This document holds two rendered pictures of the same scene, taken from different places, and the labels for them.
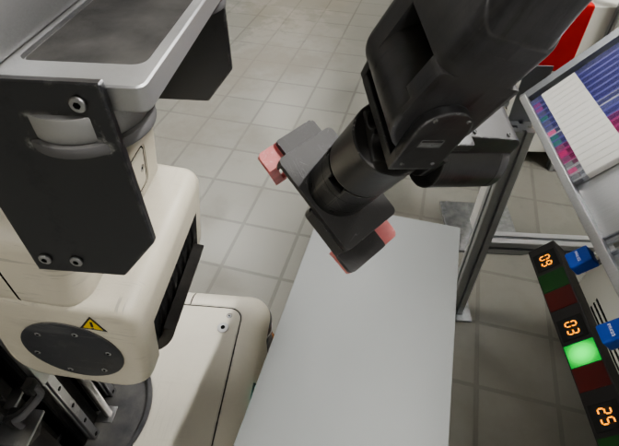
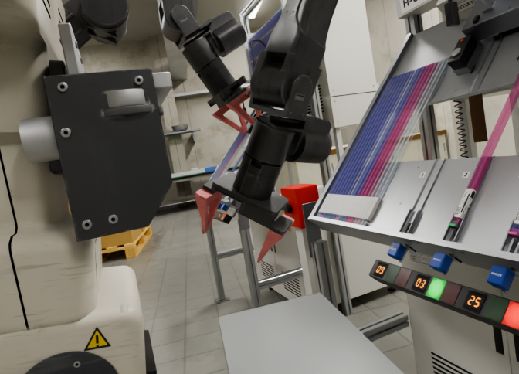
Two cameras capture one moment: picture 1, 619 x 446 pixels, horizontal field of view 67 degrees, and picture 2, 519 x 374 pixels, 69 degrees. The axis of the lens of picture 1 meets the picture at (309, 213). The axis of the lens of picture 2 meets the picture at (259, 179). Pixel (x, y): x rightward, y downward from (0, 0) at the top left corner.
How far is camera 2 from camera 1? 0.35 m
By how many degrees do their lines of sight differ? 46
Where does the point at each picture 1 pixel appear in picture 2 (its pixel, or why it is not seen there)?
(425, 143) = (297, 96)
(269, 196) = not seen: outside the picture
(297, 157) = (222, 181)
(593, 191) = (376, 224)
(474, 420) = not seen: outside the picture
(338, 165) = (255, 147)
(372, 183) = (277, 145)
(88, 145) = (141, 104)
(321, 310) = (259, 362)
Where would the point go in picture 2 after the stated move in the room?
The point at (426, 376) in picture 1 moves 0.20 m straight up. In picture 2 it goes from (363, 357) to (344, 232)
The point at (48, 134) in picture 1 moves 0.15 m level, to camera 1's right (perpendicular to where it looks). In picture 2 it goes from (119, 100) to (254, 88)
